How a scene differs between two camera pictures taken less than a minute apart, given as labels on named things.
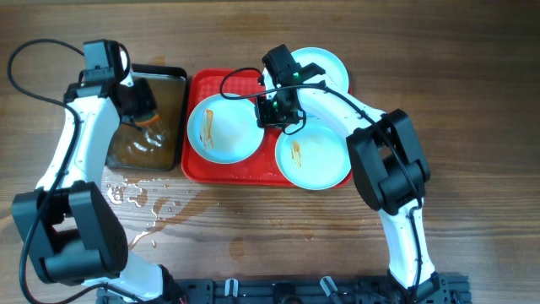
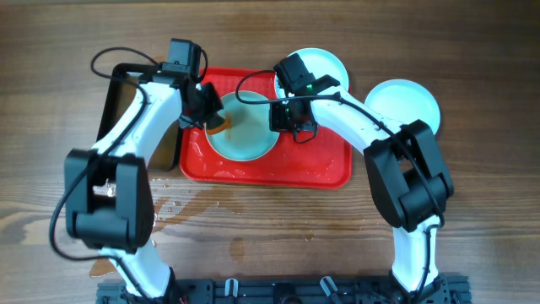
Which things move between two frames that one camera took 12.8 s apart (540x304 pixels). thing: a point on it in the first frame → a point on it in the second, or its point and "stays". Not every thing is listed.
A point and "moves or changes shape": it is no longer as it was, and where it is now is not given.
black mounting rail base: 451,288 stays
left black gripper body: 141,99 → 206,103
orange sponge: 152,118 moves or changes shape
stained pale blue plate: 224,131 moves or changes shape
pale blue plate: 326,61 stays
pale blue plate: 316,157 → 405,101
